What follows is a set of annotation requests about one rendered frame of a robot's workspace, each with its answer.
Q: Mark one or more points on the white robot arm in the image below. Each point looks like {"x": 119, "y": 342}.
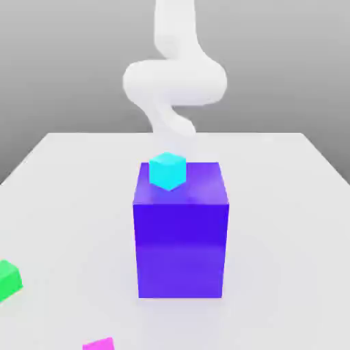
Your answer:
{"x": 175, "y": 82}

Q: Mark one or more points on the small cyan cube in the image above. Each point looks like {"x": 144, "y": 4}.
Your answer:
{"x": 167, "y": 172}

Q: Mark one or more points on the small magenta cube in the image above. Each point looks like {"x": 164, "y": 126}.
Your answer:
{"x": 99, "y": 345}

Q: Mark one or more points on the small green cube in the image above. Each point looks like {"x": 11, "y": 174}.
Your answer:
{"x": 8, "y": 281}

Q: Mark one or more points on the large purple box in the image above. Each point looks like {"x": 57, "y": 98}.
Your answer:
{"x": 180, "y": 240}

